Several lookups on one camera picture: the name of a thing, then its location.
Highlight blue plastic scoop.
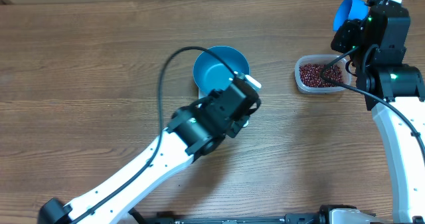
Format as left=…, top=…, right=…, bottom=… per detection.
left=333, top=0, right=369, bottom=31

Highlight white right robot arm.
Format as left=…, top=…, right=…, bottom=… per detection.
left=331, top=1, right=424, bottom=223

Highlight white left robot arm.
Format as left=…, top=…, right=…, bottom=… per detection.
left=37, top=75, right=261, bottom=223

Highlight white kitchen scale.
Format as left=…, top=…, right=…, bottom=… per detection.
left=198, top=89, right=249, bottom=128

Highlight blue plastic bowl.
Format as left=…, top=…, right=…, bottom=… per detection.
left=193, top=46, right=250, bottom=95

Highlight clear plastic bean container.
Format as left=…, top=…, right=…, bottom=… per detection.
left=295, top=55, right=352, bottom=94

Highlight red adzuki beans in container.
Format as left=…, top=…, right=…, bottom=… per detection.
left=299, top=63, right=343, bottom=88

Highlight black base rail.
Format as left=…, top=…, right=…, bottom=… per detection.
left=129, top=203, right=392, bottom=224

